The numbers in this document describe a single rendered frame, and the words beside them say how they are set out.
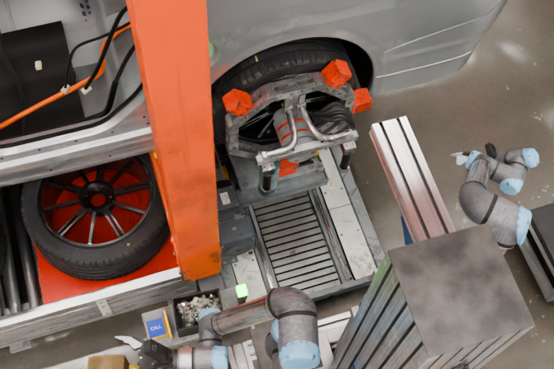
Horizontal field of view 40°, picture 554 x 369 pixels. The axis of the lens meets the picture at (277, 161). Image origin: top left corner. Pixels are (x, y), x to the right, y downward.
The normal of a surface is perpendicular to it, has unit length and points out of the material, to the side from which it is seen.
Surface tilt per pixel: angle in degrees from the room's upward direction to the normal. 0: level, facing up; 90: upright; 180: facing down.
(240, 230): 0
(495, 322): 0
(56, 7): 55
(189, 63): 90
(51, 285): 0
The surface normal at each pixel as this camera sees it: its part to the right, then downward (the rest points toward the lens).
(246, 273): 0.04, -0.46
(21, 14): 0.28, 0.43
